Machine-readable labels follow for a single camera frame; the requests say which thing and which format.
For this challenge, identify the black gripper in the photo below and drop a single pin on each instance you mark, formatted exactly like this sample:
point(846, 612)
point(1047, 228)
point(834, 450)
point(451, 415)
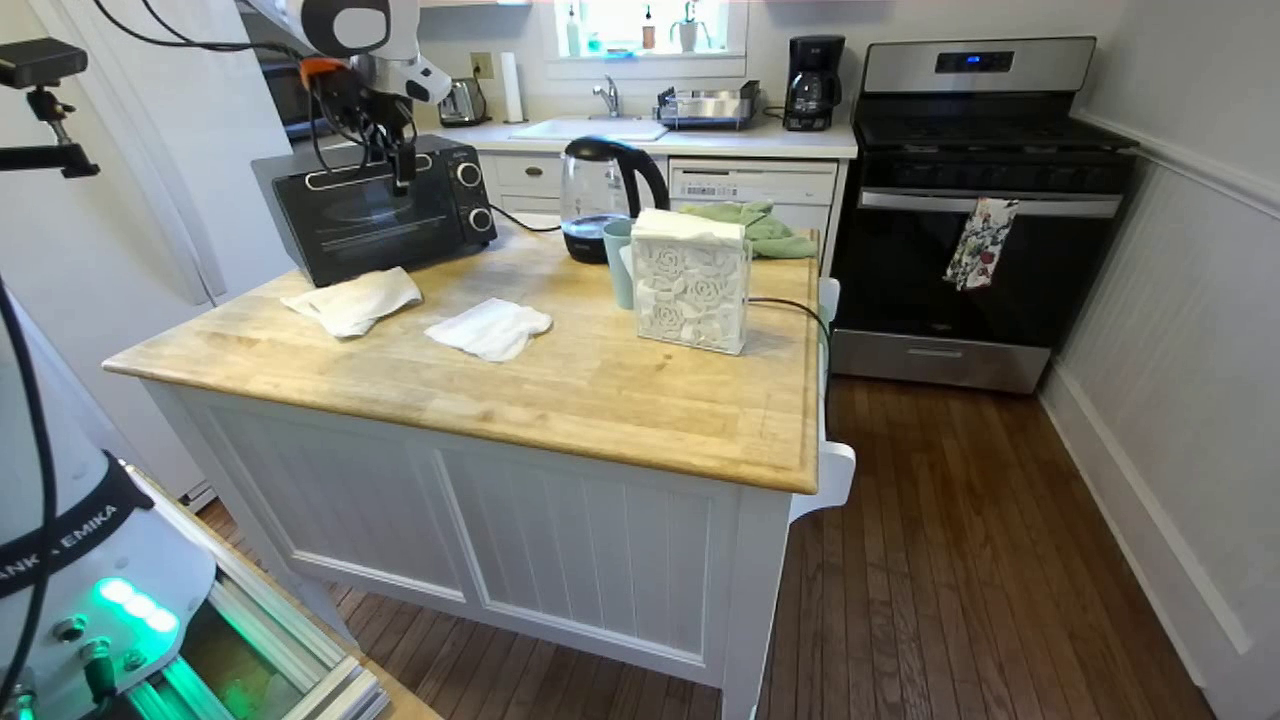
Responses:
point(360, 104)

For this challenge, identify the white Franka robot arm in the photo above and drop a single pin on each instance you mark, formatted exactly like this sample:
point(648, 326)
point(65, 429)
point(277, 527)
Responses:
point(83, 625)

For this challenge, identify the silver toaster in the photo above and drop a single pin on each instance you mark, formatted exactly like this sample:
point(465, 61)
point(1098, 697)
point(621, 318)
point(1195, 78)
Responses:
point(460, 103)

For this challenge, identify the silver toaster oven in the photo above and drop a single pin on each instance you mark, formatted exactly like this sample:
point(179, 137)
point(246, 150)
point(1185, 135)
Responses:
point(465, 223)

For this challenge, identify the black microwave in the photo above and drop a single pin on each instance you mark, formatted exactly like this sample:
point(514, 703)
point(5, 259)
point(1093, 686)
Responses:
point(285, 104)

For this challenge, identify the white counter cabinets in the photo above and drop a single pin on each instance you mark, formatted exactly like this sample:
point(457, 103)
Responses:
point(524, 173)

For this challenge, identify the white paper towel roll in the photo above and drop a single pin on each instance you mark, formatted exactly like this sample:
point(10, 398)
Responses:
point(514, 86)

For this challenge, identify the crumpled white paper napkin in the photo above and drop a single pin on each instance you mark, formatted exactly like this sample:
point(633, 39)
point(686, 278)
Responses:
point(353, 307)

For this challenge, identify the flat white paper napkin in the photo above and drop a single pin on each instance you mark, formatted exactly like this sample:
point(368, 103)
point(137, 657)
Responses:
point(487, 331)

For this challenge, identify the glass electric kettle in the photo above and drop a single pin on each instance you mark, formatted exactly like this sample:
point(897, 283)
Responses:
point(586, 240)

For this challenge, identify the clear bottle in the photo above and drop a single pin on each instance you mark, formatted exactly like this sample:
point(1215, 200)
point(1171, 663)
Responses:
point(575, 35)

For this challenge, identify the chrome sink faucet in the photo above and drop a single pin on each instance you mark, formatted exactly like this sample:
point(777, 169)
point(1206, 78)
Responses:
point(609, 96)

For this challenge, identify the light blue cup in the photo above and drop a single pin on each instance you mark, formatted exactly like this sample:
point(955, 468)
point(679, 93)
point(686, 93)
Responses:
point(621, 270)

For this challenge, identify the metal dish rack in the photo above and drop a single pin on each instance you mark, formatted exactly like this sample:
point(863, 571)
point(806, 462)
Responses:
point(704, 104)

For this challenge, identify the green tinted bottle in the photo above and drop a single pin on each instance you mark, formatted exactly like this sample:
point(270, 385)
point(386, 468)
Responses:
point(686, 29)

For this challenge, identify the green cloth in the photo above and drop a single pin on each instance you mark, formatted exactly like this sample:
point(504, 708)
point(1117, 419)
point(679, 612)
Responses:
point(781, 236)

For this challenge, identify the black coffee maker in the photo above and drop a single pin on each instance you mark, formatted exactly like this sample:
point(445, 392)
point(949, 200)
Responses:
point(814, 93)

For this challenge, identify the white kitchen island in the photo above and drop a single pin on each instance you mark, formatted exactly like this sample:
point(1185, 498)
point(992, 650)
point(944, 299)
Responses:
point(575, 545)

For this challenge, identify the wooden robot cart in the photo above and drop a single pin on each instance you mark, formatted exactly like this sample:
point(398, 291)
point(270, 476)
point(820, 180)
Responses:
point(285, 654)

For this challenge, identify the stainless black stove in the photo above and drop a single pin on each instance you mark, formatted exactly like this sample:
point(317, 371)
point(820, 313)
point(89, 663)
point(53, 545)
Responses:
point(963, 313)

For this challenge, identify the patterned dish towel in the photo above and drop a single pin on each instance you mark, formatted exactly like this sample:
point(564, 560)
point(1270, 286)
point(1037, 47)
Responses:
point(982, 246)

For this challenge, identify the black camera on mount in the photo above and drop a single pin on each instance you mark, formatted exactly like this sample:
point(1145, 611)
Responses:
point(42, 61)

